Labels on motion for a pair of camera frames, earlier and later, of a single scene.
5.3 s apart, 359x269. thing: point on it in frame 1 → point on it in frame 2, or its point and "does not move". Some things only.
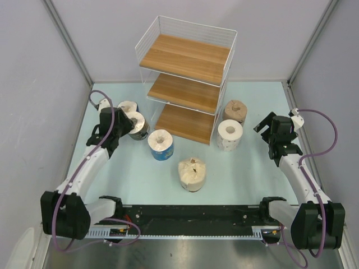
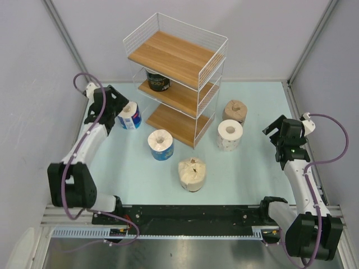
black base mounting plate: x=178 y=220 does not move
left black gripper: x=127 y=123 → x=119 y=101
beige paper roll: x=192 y=173 does not move
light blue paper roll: x=160 y=142 does not move
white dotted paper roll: x=229 y=134 does not move
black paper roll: x=141 y=130 → x=157 y=82
